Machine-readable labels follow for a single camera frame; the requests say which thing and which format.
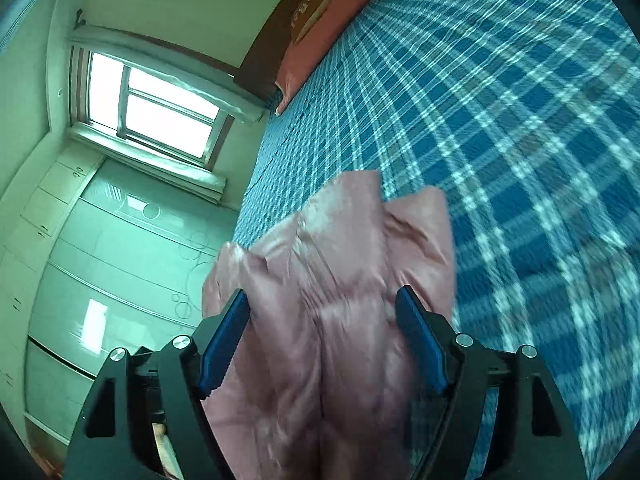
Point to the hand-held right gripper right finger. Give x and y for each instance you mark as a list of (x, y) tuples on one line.
[(420, 340)]

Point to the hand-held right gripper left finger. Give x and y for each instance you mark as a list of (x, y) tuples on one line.
[(222, 350)]

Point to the pink puffer jacket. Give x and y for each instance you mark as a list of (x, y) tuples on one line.
[(325, 285)]

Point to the white glossy wardrobe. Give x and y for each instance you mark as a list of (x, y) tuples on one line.
[(100, 260)]

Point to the blue plaid bedspread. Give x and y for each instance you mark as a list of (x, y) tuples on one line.
[(500, 135)]

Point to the brown framed window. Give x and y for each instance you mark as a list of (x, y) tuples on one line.
[(165, 120)]

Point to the brown wooden headboard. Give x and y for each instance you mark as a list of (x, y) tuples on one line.
[(260, 65)]

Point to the pink pillow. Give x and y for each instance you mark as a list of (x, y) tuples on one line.
[(305, 65)]

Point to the round patterned cushion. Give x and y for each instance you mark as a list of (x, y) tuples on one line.
[(310, 10)]

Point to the dark curtain rod bracket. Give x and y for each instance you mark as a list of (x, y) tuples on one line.
[(78, 16)]

